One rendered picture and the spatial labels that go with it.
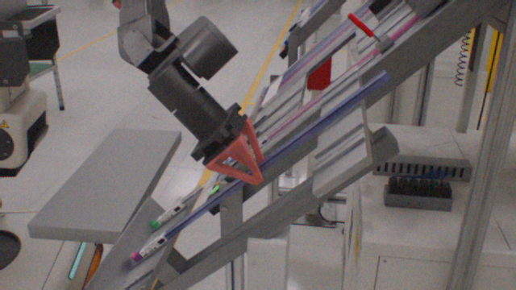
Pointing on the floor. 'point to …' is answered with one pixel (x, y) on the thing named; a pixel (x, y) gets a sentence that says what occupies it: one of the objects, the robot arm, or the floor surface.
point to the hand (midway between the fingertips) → (257, 171)
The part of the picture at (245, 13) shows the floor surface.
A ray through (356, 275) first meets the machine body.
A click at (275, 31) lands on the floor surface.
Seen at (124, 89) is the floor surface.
